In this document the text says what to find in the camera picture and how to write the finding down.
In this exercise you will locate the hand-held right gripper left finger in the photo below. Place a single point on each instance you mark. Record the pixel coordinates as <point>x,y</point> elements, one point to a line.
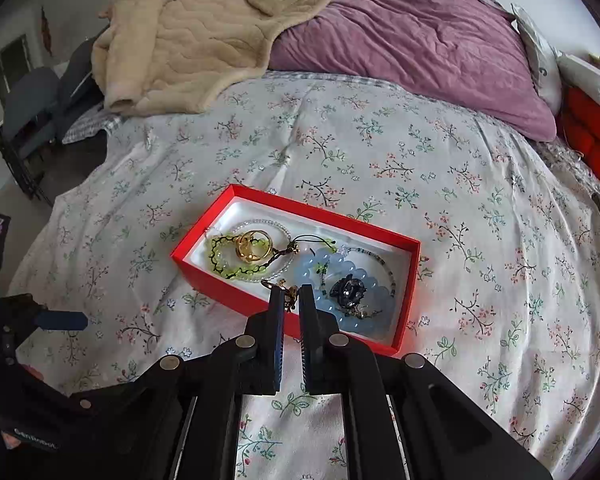
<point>276,340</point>

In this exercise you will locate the white printed cushion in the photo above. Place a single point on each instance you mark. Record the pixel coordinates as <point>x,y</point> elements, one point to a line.
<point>585,77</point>

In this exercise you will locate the gold earring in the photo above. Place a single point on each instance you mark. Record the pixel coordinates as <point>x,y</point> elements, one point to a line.
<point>286,294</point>
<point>366,313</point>

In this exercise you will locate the white pillow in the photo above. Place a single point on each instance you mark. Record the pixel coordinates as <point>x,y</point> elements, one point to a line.
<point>540,55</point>

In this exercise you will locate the floral bed sheet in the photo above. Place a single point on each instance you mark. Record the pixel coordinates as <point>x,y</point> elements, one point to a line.
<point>430,185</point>

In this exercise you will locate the red cardboard box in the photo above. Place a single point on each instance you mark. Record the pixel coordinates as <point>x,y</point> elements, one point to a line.
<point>220,280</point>

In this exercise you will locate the purple pillow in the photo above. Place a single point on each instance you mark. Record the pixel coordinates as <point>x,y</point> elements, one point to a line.
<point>420,45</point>

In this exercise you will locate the dark wall frame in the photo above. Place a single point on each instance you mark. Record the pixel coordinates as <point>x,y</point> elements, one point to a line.
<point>10,62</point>

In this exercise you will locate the beige quilted blanket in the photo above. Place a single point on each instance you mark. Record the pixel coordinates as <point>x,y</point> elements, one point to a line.
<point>180,45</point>

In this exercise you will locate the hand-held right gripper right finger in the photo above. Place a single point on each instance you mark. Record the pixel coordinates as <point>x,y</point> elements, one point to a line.
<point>307,345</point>

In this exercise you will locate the blue chair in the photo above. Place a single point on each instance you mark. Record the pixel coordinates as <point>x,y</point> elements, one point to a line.
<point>30,100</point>

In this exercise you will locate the wall decoration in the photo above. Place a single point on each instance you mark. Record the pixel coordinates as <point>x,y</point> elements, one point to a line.
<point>46,30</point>

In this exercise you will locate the black rack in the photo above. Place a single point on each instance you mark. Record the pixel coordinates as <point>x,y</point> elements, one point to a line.
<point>22,170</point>

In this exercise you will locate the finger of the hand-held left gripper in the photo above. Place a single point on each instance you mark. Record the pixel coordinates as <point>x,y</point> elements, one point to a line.
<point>87,404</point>
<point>62,320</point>

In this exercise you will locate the orange cushion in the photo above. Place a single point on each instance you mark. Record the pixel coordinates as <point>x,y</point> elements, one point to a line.
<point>592,130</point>

